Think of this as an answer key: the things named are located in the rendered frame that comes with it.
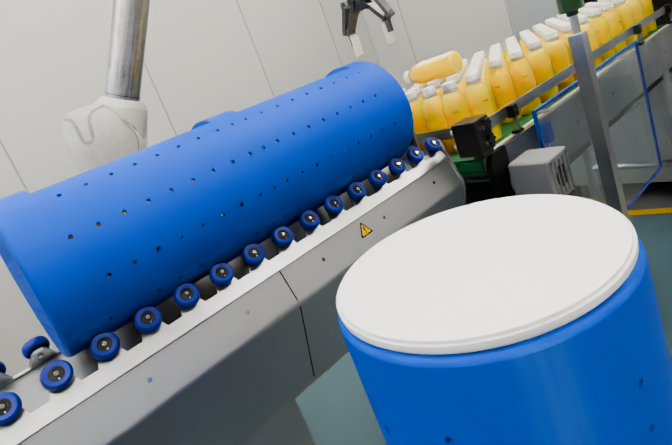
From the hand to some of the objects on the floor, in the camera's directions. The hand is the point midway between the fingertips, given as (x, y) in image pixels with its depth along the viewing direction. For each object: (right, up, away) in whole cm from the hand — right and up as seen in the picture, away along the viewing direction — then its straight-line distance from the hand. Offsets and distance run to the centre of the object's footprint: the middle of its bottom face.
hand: (374, 47), depth 147 cm
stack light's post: (+90, -101, +10) cm, 136 cm away
